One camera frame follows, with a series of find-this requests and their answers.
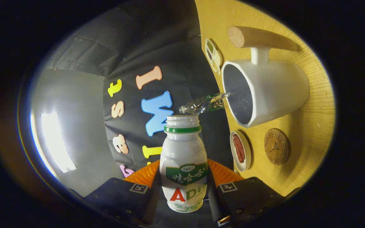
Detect white juice bottle green label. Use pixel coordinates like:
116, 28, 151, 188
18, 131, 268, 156
159, 115, 209, 213

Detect red sausage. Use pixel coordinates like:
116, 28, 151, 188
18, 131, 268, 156
233, 135, 242, 163
236, 134, 246, 162

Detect white divided tray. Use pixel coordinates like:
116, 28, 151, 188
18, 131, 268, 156
205, 38, 223, 75

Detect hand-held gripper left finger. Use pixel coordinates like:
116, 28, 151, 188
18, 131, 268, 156
84, 159, 161, 227

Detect black backdrop cloth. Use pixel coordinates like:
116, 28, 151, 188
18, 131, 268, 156
43, 0, 234, 222

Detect wooden table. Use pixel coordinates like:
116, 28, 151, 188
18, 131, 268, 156
195, 0, 336, 197

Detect white cup wooden handle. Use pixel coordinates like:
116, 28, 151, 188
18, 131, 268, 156
221, 26, 310, 128

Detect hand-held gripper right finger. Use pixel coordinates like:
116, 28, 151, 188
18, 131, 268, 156
206, 158, 286, 227

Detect round beige plate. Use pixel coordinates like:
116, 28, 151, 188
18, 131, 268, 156
230, 131, 252, 172

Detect round cork coaster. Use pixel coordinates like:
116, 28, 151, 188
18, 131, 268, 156
264, 128, 291, 165

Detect clear plastic water bottle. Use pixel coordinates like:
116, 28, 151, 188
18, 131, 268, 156
179, 92, 232, 115

